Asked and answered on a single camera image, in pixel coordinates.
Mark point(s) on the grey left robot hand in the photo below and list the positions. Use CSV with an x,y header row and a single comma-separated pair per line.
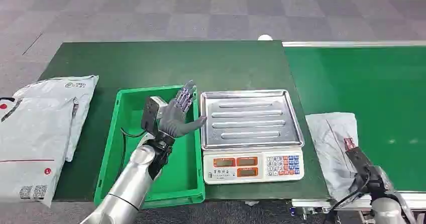
x,y
176,116

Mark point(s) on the grey parcel bag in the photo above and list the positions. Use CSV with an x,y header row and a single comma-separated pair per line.
x,y
329,132

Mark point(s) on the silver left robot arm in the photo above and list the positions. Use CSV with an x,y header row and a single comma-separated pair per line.
x,y
133,182

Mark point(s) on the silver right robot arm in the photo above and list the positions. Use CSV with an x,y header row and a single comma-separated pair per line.
x,y
386,212

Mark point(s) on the dark green table mat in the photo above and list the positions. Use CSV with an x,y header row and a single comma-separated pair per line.
x,y
166,62

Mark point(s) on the green plastic crate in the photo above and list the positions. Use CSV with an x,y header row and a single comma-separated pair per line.
x,y
179,182

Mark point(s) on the white scale with steel tray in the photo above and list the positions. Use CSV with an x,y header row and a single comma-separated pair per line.
x,y
249,122

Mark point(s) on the grey parcel with black logo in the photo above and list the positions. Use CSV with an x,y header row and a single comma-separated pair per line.
x,y
66,89

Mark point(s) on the white round knob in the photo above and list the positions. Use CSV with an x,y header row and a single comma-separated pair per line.
x,y
265,37

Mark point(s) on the large grey parcel, red line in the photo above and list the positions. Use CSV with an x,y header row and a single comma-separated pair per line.
x,y
30,132

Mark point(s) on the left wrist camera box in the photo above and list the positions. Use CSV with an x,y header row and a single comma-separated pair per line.
x,y
149,112

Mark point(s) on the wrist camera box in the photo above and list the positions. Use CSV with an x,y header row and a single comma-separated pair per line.
x,y
359,161
149,112

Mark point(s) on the aluminium conveyor frame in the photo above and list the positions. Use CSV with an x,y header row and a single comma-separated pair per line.
x,y
332,43

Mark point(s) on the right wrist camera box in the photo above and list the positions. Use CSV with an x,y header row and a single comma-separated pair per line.
x,y
359,161

